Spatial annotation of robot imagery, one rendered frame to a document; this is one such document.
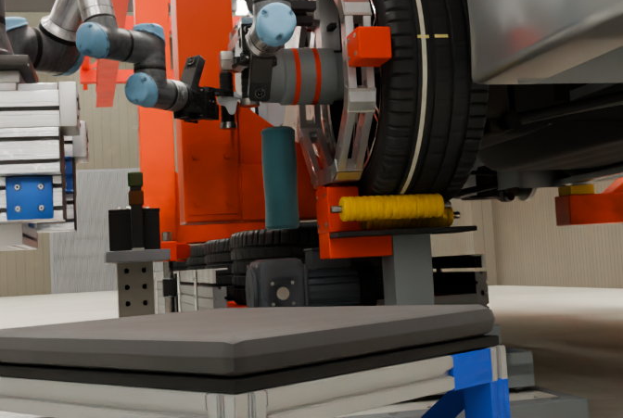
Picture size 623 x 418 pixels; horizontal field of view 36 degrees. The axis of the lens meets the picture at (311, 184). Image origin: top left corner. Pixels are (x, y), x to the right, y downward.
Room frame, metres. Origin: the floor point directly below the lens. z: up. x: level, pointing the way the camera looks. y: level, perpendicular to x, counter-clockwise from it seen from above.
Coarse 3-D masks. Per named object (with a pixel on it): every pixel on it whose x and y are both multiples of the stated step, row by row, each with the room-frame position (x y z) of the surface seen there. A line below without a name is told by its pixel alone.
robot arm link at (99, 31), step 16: (80, 0) 2.10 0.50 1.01; (96, 0) 2.09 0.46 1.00; (96, 16) 2.08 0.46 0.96; (112, 16) 2.10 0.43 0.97; (80, 32) 2.07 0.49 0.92; (96, 32) 2.05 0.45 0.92; (112, 32) 2.08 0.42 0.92; (128, 32) 2.12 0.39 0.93; (80, 48) 2.07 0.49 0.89; (96, 48) 2.06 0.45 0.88; (112, 48) 2.09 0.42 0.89; (128, 48) 2.11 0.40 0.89
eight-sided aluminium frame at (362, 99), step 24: (336, 0) 2.14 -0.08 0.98; (360, 0) 2.09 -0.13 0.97; (360, 24) 2.11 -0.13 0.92; (360, 96) 2.08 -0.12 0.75; (312, 120) 2.58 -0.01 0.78; (360, 120) 2.15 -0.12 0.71; (360, 144) 2.17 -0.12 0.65; (312, 168) 2.44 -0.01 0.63; (336, 168) 2.21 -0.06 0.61; (360, 168) 2.22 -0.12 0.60
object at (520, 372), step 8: (512, 352) 2.23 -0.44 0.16; (520, 352) 2.13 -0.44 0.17; (528, 352) 2.14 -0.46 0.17; (512, 360) 2.13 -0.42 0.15; (520, 360) 2.13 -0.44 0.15; (528, 360) 2.14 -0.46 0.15; (512, 368) 2.13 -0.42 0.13; (520, 368) 2.13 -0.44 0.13; (528, 368) 2.14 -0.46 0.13; (512, 376) 2.13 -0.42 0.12; (520, 376) 2.13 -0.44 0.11; (528, 376) 2.14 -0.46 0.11; (512, 384) 2.13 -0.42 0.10; (520, 384) 2.13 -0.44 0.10; (528, 384) 2.14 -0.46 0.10
